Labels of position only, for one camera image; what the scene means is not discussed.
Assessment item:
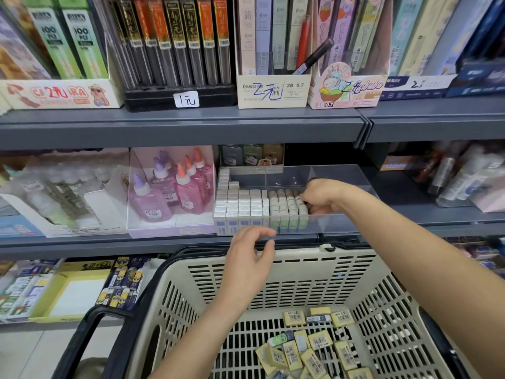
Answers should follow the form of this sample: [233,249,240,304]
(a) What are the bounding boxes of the grey store shelves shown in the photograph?
[0,0,505,328]

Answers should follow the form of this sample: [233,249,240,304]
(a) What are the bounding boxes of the black pen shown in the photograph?
[292,37,335,76]

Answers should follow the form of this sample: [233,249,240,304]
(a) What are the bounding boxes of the person's left forearm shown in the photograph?
[150,300,255,379]

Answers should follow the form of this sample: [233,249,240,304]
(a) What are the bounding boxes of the pink glue bottle purple cap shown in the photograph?
[130,173,172,223]
[152,154,181,206]

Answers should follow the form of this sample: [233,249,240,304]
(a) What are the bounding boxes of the clear plastic divider tray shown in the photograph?
[215,163,380,236]

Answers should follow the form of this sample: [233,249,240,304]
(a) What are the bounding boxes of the person's right forearm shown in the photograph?
[339,189,505,379]

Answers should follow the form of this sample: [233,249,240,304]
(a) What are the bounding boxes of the beige shopping basket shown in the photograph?
[51,242,490,379]

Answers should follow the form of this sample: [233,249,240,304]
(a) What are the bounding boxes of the dark blue yellow packets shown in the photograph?
[95,256,155,310]

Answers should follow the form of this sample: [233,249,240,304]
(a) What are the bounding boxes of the pink glue bottle orange cap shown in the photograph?
[185,156,211,201]
[193,147,216,193]
[175,163,205,214]

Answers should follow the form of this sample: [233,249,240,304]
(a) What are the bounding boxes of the white eraser display box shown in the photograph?
[0,260,60,323]

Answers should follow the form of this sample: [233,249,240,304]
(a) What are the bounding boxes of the person's left hand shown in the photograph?
[217,226,279,313]

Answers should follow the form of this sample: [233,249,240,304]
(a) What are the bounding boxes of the white price label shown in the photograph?
[174,91,200,109]

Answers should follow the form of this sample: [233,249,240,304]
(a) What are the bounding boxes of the translucent glue bottle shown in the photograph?
[242,144,264,166]
[262,143,284,166]
[221,144,243,166]

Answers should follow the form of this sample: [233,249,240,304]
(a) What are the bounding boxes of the white pencil display box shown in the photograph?
[237,0,312,109]

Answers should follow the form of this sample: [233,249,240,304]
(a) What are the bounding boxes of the cartoon print display box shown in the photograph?
[0,0,125,111]

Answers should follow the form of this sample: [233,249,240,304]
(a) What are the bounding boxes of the pile of erasers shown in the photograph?
[256,307,377,379]

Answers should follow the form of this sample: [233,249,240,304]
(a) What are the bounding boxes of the pink glue display box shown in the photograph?
[126,146,216,239]

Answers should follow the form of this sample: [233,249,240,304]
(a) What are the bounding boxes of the rows of white erasers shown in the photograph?
[213,168,271,235]

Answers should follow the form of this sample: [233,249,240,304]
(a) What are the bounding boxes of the black lead tube display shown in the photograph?
[90,0,238,111]

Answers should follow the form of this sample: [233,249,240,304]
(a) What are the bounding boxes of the blue white display box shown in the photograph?
[380,0,505,99]

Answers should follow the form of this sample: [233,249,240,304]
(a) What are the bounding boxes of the colourful pencil display box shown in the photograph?
[308,0,388,109]

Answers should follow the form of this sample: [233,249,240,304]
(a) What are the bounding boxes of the row of white green erasers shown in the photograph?
[268,187,310,231]

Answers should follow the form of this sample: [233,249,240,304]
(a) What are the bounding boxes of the person's right hand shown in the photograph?
[302,179,358,216]

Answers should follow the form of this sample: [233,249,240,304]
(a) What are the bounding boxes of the white glue display box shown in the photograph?
[0,149,131,237]

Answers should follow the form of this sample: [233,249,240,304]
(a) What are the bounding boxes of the yellow empty display box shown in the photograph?
[30,268,113,323]

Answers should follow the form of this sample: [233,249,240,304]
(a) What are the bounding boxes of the row of clear glue bottles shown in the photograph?
[19,165,112,226]

